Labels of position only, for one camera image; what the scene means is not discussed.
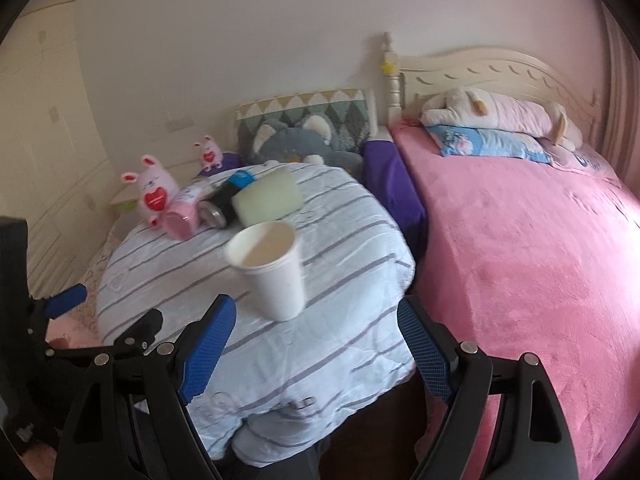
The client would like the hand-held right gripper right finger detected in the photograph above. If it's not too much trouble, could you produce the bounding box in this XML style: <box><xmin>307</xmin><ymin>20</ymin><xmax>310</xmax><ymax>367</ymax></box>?
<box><xmin>397</xmin><ymin>295</ymin><xmax>581</xmax><ymax>480</ymax></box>

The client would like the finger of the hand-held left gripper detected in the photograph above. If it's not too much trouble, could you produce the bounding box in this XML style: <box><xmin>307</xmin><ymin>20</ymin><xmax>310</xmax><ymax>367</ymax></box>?
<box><xmin>28</xmin><ymin>283</ymin><xmax>89</xmax><ymax>322</ymax></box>
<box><xmin>46</xmin><ymin>308</ymin><xmax>165</xmax><ymax>362</ymax></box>

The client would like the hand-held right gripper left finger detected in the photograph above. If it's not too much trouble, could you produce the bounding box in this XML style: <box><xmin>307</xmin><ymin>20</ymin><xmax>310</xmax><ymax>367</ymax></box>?
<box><xmin>52</xmin><ymin>294</ymin><xmax>237</xmax><ymax>480</ymax></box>

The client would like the white paper cup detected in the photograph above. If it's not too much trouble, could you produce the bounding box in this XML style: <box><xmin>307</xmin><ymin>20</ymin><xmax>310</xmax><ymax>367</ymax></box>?
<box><xmin>223</xmin><ymin>220</ymin><xmax>307</xmax><ymax>322</ymax></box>

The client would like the white striped quilt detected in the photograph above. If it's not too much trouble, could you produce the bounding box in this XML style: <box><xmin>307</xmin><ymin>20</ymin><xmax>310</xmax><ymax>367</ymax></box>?
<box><xmin>95</xmin><ymin>162</ymin><xmax>417</xmax><ymax>468</ymax></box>

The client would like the pink bottle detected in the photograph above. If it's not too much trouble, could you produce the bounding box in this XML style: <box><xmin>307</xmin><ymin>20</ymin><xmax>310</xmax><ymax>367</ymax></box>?
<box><xmin>161</xmin><ymin>182</ymin><xmax>217</xmax><ymax>240</ymax></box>

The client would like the large pink bunny plush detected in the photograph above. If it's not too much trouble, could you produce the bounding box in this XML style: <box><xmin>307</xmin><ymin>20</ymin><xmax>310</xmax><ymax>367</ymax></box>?
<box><xmin>120</xmin><ymin>154</ymin><xmax>181</xmax><ymax>228</ymax></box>

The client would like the pink fleece blanket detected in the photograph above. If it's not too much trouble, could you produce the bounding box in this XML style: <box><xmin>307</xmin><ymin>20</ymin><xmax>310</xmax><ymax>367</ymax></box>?
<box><xmin>389</xmin><ymin>121</ymin><xmax>640</xmax><ymax>480</ymax></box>

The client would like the cream wardrobe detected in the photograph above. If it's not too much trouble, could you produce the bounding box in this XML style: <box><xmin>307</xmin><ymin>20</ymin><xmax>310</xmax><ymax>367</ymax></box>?
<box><xmin>0</xmin><ymin>0</ymin><xmax>126</xmax><ymax>301</ymax></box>

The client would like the black bottle with blue label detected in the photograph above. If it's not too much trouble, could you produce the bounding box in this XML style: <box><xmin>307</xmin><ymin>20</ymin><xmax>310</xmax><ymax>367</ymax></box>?
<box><xmin>198</xmin><ymin>170</ymin><xmax>257</xmax><ymax>228</ymax></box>

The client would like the pale green foam block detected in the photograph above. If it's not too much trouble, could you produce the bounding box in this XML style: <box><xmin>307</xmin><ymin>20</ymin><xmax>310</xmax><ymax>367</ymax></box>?
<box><xmin>230</xmin><ymin>169</ymin><xmax>303</xmax><ymax>228</ymax></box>

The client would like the purple bed sheet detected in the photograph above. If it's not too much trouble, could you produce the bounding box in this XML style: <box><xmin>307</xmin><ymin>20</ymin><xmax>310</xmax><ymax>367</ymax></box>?
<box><xmin>362</xmin><ymin>139</ymin><xmax>429</xmax><ymax>261</ymax></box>

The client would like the small pink bunny plush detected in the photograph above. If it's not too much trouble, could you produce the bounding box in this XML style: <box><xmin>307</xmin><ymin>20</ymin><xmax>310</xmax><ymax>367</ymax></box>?
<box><xmin>194</xmin><ymin>135</ymin><xmax>225</xmax><ymax>171</ymax></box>

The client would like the blue printed pillow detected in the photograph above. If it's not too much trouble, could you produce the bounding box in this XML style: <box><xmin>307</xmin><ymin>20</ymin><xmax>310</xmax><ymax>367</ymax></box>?
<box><xmin>425</xmin><ymin>125</ymin><xmax>554</xmax><ymax>166</ymax></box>

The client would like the grey cat plush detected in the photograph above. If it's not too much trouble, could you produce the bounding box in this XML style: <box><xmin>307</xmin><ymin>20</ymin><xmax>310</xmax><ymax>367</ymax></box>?
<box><xmin>238</xmin><ymin>114</ymin><xmax>365</xmax><ymax>173</ymax></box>

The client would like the white and pink plush toy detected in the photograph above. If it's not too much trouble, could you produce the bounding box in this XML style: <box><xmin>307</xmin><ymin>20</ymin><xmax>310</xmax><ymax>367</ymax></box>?
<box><xmin>419</xmin><ymin>87</ymin><xmax>585</xmax><ymax>151</ymax></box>

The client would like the diamond patterned pillow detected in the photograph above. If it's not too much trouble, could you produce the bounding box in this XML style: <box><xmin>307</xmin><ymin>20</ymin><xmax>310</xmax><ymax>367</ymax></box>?
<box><xmin>235</xmin><ymin>88</ymin><xmax>377</xmax><ymax>147</ymax></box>

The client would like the cream wooden headboard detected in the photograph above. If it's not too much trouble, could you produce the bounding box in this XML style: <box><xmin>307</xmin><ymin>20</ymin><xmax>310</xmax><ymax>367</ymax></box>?
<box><xmin>380</xmin><ymin>32</ymin><xmax>607</xmax><ymax>137</ymax></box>

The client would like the pink curtain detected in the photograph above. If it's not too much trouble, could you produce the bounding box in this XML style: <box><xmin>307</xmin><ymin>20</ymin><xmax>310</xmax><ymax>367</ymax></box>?
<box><xmin>598</xmin><ymin>5</ymin><xmax>640</xmax><ymax>186</ymax></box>

